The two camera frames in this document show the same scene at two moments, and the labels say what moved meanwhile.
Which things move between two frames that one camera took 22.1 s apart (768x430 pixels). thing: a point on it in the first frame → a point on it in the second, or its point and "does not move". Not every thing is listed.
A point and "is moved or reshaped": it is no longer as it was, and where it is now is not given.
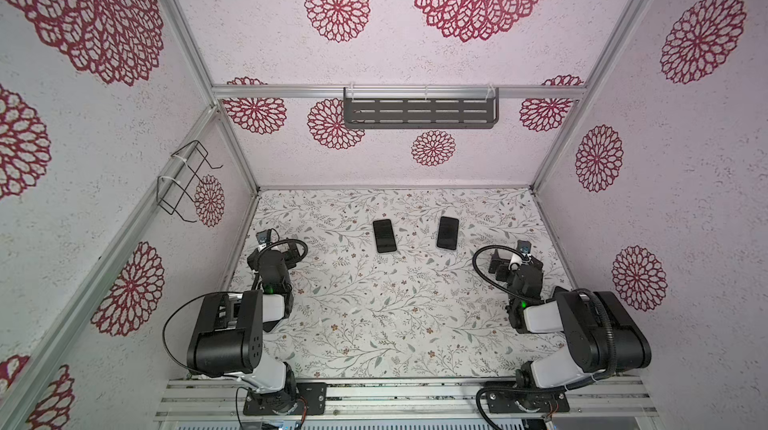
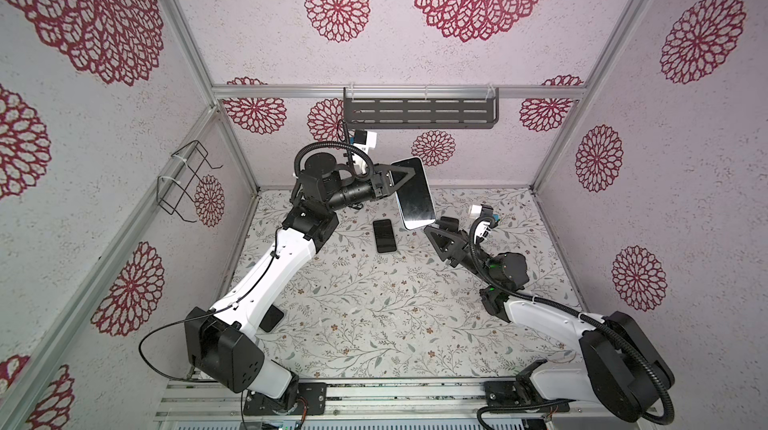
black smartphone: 448,232 is moved or reshaped
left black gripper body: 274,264 → 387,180
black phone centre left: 385,236 does not move
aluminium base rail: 408,400 does not move
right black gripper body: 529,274 → 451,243
